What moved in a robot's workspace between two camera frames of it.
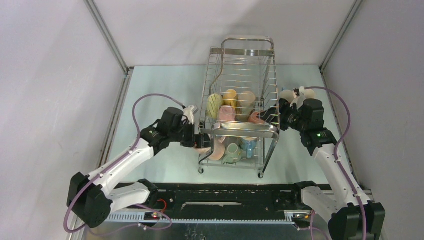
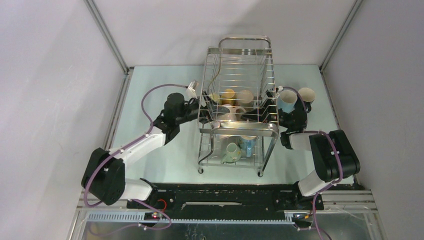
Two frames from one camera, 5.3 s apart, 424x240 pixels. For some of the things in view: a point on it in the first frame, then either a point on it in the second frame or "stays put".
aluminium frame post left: [108, 35] stays put
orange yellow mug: [230, 98] stays put
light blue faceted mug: [288, 95] stays put
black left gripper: [200, 141] to [203, 110]
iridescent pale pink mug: [216, 152] to [231, 116]
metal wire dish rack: [240, 124] stays put
